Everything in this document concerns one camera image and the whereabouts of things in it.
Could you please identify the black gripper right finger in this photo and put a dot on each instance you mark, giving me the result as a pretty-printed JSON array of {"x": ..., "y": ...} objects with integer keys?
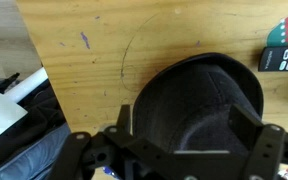
[{"x": 267, "y": 146}]

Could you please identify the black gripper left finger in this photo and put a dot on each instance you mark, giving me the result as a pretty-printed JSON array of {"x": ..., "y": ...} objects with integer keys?
[{"x": 80, "y": 150}]

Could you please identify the black brimmed hat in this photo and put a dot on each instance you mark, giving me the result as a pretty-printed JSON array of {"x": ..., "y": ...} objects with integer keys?
[{"x": 190, "y": 100}]

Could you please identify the dark blue quilted jacket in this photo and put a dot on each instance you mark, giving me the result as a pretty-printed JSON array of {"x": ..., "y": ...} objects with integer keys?
[{"x": 34, "y": 153}]

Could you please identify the white tote bag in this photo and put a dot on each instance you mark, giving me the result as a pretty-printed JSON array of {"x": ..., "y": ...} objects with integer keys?
[{"x": 0, "y": 116}]

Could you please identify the black remote control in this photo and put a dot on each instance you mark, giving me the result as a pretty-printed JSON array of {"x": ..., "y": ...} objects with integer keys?
[{"x": 280, "y": 60}]

